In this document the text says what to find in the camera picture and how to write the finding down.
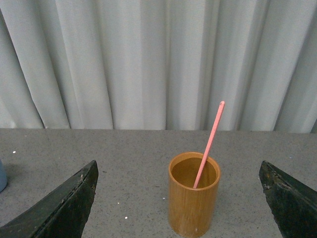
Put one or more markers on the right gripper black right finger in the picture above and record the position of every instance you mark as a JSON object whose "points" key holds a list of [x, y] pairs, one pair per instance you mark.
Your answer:
{"points": [[292, 203]]}

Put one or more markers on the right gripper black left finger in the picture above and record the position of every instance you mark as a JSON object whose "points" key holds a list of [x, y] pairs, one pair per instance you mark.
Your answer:
{"points": [[63, 213]]}

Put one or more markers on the blue cup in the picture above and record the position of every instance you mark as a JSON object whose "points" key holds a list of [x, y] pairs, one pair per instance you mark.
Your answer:
{"points": [[3, 178]]}

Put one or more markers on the brown bamboo chopstick holder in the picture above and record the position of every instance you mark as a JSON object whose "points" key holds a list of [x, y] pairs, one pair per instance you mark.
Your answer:
{"points": [[190, 209]]}

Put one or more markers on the pink chopstick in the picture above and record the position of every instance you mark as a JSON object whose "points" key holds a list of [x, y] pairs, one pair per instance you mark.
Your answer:
{"points": [[209, 143]]}

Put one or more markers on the white pleated curtain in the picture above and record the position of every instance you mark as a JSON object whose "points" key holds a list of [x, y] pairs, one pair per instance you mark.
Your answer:
{"points": [[159, 64]]}

